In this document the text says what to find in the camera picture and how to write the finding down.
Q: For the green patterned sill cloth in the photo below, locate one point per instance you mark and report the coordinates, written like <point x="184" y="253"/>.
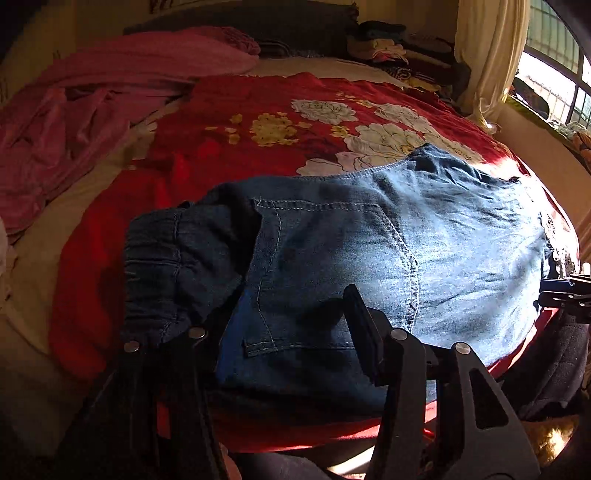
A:
<point x="549" y="127"/>

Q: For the red floral blanket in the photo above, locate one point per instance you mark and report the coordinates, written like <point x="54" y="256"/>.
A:
<point x="258" y="106"/>

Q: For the pile of folded clothes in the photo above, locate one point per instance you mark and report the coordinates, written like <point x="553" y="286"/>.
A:
<point x="406" y="50"/>

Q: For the blue denim pants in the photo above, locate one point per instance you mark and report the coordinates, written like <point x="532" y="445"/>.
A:
<point x="346" y="240"/>

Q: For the barred window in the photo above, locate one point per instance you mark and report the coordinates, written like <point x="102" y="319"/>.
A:
<point x="554" y="69"/>

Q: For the cream curtain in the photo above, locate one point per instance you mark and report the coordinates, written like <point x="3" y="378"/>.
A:
<point x="489" y="50"/>

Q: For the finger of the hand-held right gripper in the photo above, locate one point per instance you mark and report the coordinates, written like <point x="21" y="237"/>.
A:
<point x="558" y="282"/>
<point x="563" y="300"/>

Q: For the pink blanket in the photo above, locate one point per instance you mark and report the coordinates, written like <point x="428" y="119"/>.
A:
<point x="92" y="115"/>

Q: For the grey upholstered headboard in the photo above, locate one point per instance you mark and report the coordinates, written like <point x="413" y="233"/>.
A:
<point x="277" y="23"/>

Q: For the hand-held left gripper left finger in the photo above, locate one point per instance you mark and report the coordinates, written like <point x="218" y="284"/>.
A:
<point x="190" y="369"/>

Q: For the person's dark clothing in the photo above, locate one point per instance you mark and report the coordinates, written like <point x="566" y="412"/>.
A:
<point x="563" y="360"/>

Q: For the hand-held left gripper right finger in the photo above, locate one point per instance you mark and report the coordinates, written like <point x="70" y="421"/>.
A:
<point x="367" y="332"/>

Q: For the striped pillow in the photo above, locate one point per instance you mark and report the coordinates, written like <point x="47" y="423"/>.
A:
<point x="274" y="48"/>

